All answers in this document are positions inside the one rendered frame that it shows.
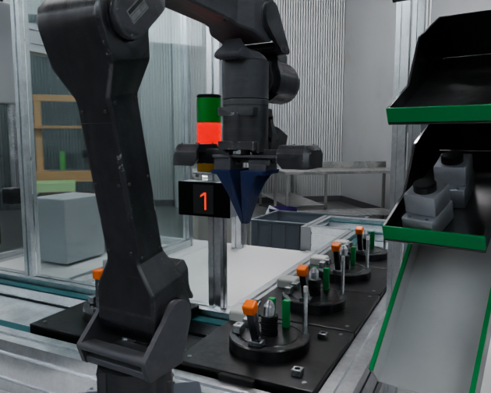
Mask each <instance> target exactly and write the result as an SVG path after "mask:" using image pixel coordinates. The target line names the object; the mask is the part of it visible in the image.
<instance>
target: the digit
mask: <svg viewBox="0 0 491 393"><path fill-rule="evenodd" d="M193 213H195V214H214V185H197V184H193Z"/></svg>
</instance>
